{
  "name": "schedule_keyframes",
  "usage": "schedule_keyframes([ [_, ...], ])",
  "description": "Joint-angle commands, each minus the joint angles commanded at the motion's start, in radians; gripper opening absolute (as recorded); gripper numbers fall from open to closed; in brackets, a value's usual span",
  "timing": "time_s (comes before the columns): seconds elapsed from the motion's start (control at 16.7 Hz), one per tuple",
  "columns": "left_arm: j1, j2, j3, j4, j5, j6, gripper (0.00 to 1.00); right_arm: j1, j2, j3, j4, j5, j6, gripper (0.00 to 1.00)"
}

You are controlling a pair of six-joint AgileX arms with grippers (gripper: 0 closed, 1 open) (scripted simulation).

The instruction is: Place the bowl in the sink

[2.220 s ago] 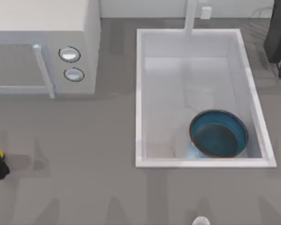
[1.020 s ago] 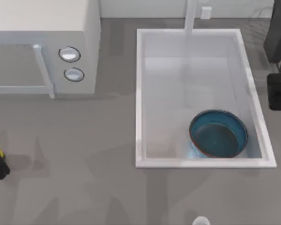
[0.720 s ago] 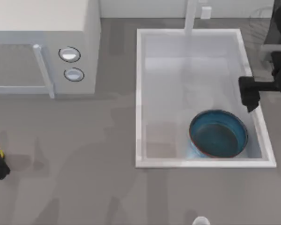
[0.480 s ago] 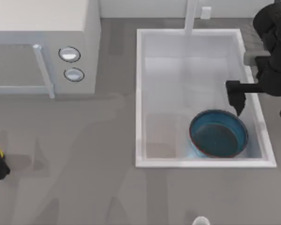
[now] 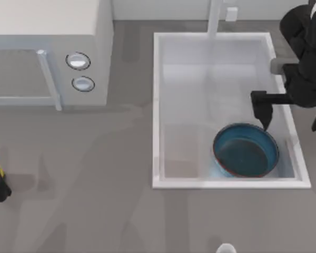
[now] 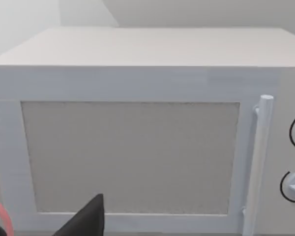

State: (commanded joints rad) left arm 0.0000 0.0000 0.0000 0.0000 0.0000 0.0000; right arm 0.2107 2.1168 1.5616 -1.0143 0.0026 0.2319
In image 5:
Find tall white tap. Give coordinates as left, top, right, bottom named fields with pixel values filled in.
left=206, top=0, right=228, bottom=41

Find metal microwave door handle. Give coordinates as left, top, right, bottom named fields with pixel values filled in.
left=36, top=49, right=63, bottom=111

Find pale microwave oven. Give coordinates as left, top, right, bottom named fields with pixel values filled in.
left=0, top=0, right=114, bottom=112

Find microwave oven door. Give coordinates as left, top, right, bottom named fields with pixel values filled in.
left=0, top=48, right=63, bottom=111

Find large round microwave knob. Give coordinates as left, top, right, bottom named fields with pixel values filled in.
left=65, top=51, right=92, bottom=71

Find white sink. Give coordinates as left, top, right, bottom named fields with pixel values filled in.
left=151, top=31, right=312, bottom=190

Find small round microwave knob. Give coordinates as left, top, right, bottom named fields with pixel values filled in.
left=71, top=75, right=96, bottom=93

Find white rounded object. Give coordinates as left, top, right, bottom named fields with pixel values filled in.
left=215, top=242, right=238, bottom=253

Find blue bowl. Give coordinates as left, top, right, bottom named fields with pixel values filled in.
left=212, top=122, right=281, bottom=179

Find small white box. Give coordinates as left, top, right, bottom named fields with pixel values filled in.
left=225, top=7, right=239, bottom=23

